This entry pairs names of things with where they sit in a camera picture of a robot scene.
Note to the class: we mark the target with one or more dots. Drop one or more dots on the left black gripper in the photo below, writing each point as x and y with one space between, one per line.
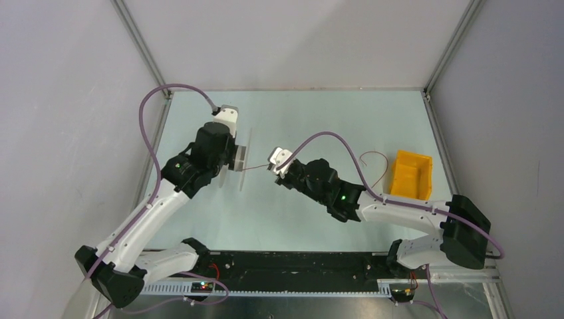
231 143

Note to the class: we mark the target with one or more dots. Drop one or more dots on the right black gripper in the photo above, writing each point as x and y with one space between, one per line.
284 181

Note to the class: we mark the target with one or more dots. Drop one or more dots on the white cable spool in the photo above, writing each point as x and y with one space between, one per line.
241 163

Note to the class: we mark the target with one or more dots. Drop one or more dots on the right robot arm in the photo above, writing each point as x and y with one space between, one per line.
454 230

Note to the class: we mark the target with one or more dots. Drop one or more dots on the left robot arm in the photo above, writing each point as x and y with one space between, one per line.
115 267

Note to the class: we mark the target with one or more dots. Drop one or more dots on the yellow plastic bin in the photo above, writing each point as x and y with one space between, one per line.
411 175

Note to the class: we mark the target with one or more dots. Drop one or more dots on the left small circuit board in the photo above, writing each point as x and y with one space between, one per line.
202 287

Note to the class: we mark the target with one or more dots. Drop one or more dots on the small circuit board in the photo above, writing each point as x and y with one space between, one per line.
403 292
202 287

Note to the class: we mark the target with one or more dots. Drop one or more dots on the right small circuit board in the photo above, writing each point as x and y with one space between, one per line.
403 292

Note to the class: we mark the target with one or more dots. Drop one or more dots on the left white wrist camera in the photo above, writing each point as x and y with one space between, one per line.
228 116

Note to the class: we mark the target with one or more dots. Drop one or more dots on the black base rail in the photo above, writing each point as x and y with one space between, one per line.
252 269

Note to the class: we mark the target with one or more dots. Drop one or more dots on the grey slotted cable duct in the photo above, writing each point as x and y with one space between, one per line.
182 289

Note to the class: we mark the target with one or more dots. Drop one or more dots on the left aluminium frame post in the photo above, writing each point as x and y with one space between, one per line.
135 34

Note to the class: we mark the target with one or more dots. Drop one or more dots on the aluminium frame post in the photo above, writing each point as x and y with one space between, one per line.
469 15
135 34

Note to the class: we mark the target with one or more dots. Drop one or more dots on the right aluminium frame post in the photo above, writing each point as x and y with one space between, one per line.
469 15

